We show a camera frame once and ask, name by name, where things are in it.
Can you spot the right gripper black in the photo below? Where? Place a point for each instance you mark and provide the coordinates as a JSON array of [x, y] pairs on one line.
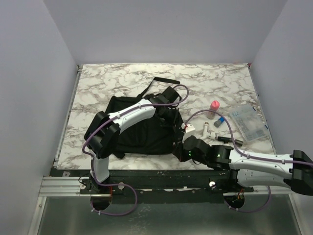
[[178, 152]]

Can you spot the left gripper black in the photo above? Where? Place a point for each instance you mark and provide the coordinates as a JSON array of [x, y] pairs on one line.
[[173, 108]]

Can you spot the black student backpack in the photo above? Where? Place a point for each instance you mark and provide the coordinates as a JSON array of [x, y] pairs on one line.
[[146, 129]]

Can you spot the pink cap glue bottle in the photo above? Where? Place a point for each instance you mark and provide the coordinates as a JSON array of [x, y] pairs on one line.
[[214, 107]]

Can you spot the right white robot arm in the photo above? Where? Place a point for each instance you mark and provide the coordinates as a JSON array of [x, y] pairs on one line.
[[248, 169]]

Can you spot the white correction pen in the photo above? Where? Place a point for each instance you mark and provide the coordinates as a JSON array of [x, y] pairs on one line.
[[205, 132]]

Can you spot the white plastic tube piece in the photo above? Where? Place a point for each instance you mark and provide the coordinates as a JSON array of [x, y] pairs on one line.
[[215, 136]]

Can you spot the blue cap grey tube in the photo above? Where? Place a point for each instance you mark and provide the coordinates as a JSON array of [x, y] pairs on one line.
[[219, 122]]

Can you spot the clear plastic pencil case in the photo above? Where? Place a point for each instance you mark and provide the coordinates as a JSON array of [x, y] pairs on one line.
[[248, 122]]

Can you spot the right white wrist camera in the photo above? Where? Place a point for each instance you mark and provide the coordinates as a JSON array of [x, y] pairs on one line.
[[189, 130]]

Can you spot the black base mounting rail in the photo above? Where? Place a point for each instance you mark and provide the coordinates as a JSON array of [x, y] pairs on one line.
[[148, 186]]

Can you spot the aluminium table edge rail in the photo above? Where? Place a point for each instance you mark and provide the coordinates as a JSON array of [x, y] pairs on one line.
[[60, 144]]

